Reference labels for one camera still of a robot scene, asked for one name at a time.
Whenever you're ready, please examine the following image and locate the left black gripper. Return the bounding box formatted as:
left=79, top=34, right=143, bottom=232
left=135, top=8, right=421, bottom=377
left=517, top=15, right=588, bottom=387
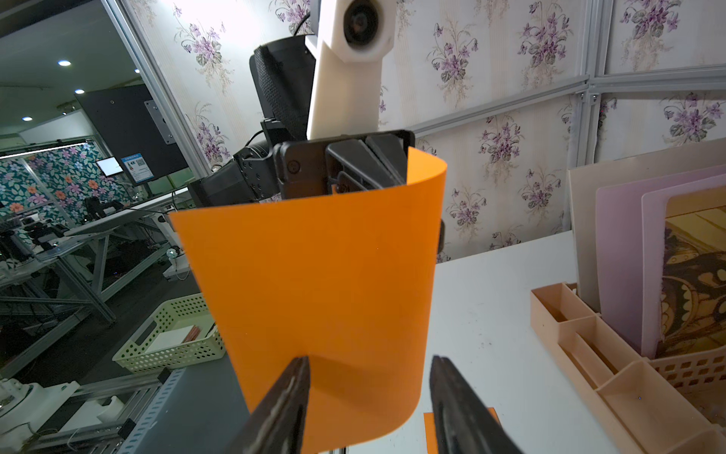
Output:
left=273, top=130, right=416, bottom=200

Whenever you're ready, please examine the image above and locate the beige board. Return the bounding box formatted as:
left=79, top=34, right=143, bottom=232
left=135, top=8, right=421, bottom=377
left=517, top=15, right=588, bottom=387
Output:
left=568, top=139, right=725, bottom=313

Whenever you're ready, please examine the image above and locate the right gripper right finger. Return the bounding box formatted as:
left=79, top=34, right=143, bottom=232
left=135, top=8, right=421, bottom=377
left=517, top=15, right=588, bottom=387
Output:
left=429, top=356, right=522, bottom=454

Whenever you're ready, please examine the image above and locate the orange square paper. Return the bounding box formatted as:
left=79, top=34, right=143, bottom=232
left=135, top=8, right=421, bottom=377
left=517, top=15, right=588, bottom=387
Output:
left=423, top=407, right=501, bottom=454
left=171, top=149, right=447, bottom=453

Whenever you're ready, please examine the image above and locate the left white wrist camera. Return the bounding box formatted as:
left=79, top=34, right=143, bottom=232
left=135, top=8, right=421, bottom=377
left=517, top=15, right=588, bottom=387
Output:
left=306, top=1, right=397, bottom=140

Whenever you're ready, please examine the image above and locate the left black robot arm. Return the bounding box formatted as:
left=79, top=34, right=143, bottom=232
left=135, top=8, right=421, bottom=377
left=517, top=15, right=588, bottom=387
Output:
left=188, top=36, right=415, bottom=208

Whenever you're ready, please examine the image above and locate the yellow patterned book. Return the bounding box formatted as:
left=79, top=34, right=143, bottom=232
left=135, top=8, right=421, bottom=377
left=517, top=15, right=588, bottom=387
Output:
left=655, top=187, right=725, bottom=359

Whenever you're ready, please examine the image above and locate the peach desk organizer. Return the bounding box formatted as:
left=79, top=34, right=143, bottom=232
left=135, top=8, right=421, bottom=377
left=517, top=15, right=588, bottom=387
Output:
left=531, top=283, right=725, bottom=453

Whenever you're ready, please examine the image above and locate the white robot on pedestal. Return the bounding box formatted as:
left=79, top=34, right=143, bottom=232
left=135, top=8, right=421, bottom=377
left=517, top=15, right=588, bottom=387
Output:
left=158, top=214, right=191, bottom=281

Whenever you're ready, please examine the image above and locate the green perforated basket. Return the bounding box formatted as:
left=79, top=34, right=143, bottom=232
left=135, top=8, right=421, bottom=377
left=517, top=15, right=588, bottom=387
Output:
left=113, top=293, right=226, bottom=374

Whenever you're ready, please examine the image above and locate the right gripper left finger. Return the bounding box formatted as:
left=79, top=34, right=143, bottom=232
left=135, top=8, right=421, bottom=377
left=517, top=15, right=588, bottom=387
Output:
left=223, top=357, right=311, bottom=454

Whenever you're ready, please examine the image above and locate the pink board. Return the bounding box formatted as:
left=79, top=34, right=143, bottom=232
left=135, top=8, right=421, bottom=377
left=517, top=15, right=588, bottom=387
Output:
left=596, top=166, right=725, bottom=356

